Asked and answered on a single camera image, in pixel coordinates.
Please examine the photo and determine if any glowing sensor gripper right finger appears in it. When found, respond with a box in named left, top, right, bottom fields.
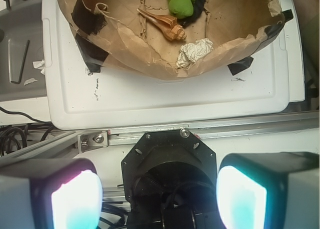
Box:
left=216, top=152, right=320, bottom=229

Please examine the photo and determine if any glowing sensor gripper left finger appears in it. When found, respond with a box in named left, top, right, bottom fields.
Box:
left=0, top=158, right=103, bottom=229

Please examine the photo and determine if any orange spiral sea shell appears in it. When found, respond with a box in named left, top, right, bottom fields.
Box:
left=136, top=8, right=187, bottom=42

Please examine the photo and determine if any black allen key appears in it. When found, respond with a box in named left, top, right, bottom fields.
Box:
left=8, top=39, right=30, bottom=85

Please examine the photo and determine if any grey plastic bin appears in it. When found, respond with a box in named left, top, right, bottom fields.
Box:
left=0, top=0, right=47, bottom=102

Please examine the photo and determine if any crumpled white paper ball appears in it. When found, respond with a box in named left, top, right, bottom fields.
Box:
left=175, top=38, right=214, bottom=69

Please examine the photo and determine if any brown paper bag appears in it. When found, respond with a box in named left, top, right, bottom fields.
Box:
left=57, top=0, right=293, bottom=80

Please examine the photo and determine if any green plush toy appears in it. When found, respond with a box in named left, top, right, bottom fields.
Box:
left=167, top=0, right=196, bottom=19

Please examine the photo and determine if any aluminium extrusion rail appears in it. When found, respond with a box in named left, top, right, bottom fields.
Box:
left=0, top=110, right=320, bottom=167

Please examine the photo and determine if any metal corner bracket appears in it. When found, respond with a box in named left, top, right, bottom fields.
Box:
left=77, top=130, right=109, bottom=154

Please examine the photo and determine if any black cables bundle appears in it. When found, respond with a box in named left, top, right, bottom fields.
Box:
left=0, top=105, right=61, bottom=157

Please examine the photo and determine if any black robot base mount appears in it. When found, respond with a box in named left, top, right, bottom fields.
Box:
left=121, top=139, right=220, bottom=229

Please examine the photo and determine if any dark blue twisted rope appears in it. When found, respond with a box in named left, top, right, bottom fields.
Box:
left=179, top=0, right=207, bottom=28

